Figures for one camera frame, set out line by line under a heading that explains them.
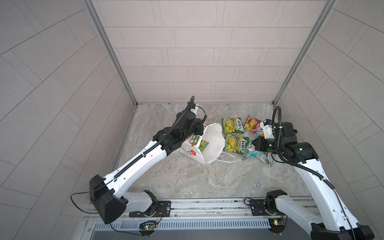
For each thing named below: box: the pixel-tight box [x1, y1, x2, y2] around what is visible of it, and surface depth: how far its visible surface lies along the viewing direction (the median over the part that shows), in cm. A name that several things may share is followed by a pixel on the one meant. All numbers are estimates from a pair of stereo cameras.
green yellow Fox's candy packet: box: [222, 117, 245, 134], surface depth 102 cm
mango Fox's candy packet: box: [198, 139, 209, 153], surface depth 89 cm
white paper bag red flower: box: [178, 123, 226, 165], surface depth 80 cm
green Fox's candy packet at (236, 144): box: [224, 134, 250, 155], surface depth 93 cm
